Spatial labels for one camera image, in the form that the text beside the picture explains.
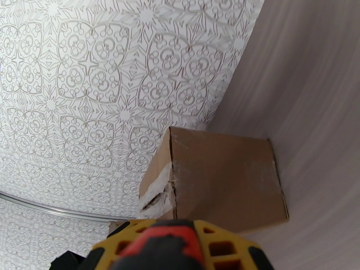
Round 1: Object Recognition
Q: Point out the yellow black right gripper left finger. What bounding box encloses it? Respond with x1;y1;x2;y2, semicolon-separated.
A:
84;220;153;270

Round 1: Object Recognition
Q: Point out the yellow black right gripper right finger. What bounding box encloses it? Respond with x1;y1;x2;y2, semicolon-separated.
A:
193;220;275;270

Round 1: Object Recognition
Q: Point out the red and black utility knife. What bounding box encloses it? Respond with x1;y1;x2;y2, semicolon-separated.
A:
111;225;204;270

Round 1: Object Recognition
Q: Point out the cardboard box with torn tape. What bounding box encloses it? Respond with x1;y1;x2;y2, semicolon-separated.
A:
138;126;290;236

